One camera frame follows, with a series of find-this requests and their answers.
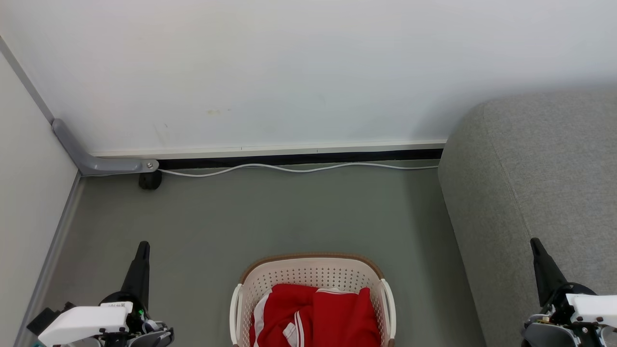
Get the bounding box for grey fabric sofa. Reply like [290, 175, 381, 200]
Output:
[437, 89, 617, 347]

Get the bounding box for cream perforated plastic laundry basket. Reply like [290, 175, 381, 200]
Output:
[229, 252, 397, 347]

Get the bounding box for red trousers with white stripe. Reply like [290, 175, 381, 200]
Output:
[312, 287, 382, 347]

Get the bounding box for grey metal support bracket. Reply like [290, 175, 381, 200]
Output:
[52, 118, 160, 176]

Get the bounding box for black caster wheel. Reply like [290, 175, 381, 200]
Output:
[138, 171, 163, 190]

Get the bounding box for red jacket with white lining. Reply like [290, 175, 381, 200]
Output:
[249, 284, 320, 347]

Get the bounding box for white cable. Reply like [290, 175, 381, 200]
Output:
[158, 162, 440, 178]

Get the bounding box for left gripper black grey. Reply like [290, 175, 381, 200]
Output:
[99, 241, 175, 347]

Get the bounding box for black baseboard strip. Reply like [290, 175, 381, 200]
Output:
[157, 148, 443, 171]

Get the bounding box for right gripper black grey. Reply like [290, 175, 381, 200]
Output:
[521, 238, 617, 347]

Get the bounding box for white baseboard trim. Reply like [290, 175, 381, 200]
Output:
[91, 139, 447, 160]

